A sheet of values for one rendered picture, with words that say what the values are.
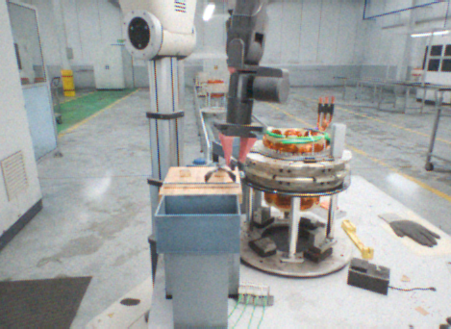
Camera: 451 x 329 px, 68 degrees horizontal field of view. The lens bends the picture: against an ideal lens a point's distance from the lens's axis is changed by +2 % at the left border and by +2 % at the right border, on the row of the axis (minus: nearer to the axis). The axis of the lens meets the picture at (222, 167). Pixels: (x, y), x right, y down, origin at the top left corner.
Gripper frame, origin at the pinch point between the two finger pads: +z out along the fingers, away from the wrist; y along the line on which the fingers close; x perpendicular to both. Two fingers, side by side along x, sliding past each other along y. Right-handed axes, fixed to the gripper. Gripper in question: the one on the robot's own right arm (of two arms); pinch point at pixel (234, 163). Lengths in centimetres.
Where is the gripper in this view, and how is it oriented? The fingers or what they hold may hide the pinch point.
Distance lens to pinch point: 75.7
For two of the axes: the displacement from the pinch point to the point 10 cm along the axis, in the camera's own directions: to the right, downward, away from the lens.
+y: 9.7, 0.3, 2.3
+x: -2.1, -2.5, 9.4
